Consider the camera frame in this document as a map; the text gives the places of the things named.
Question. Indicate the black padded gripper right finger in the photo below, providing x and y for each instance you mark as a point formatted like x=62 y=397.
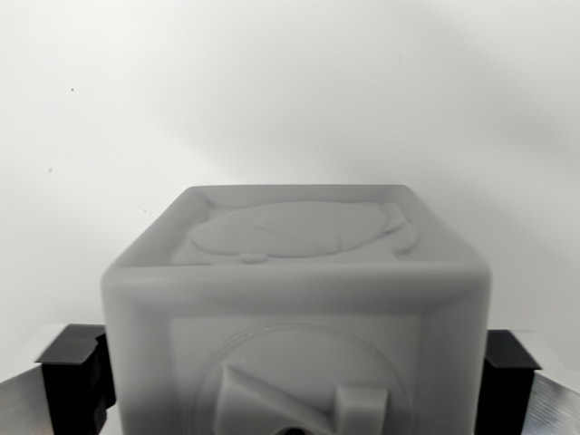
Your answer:
x=507 y=389

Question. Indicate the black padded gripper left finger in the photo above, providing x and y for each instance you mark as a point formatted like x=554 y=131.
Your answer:
x=68 y=385

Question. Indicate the grey embossed toy cube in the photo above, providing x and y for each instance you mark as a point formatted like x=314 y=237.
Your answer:
x=294 y=317

